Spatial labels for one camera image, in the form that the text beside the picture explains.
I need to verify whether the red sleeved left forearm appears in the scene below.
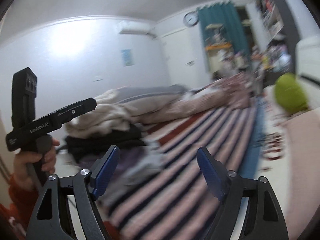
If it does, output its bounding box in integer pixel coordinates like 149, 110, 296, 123
1, 176, 39, 231

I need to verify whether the left hand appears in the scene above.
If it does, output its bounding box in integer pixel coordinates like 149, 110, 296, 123
12, 138, 60, 191

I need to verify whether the striped pink navy blanket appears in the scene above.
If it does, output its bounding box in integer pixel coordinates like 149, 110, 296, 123
100, 100, 288, 240

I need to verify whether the grey pink striped duvet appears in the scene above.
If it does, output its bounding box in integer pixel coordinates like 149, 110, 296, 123
65, 74, 251, 139

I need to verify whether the pink bed pillow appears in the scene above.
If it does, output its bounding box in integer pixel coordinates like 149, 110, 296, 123
285, 109, 319, 239

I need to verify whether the purple fleece garment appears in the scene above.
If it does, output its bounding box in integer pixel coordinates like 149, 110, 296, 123
80, 146, 156, 190

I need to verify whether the black garment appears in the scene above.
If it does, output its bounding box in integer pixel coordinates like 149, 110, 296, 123
65, 124, 146, 163

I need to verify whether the light grey garment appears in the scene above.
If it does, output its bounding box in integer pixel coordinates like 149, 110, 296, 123
98, 152, 164, 206

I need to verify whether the green plush pillow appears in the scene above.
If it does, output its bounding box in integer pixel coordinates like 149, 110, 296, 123
274, 73, 309, 115

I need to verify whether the white air conditioner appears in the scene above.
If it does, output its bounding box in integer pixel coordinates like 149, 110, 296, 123
118, 21, 157, 38

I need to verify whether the yellow shelf unit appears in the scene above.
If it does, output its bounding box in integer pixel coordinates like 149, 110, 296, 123
205, 42, 233, 74

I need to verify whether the white door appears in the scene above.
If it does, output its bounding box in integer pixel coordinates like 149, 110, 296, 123
161, 28, 197, 88

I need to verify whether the white bed headboard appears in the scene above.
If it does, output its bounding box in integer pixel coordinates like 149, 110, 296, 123
296, 34, 320, 86

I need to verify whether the dark tall bookshelf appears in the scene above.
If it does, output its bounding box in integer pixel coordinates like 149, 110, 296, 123
259, 0, 300, 73

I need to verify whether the teal curtain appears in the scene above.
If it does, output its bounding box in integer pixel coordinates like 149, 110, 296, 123
196, 0, 251, 58

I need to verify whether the small blue wall poster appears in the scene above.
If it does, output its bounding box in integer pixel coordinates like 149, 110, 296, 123
121, 49, 134, 66

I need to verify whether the round wall clock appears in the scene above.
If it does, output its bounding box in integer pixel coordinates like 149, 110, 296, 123
183, 11, 199, 28

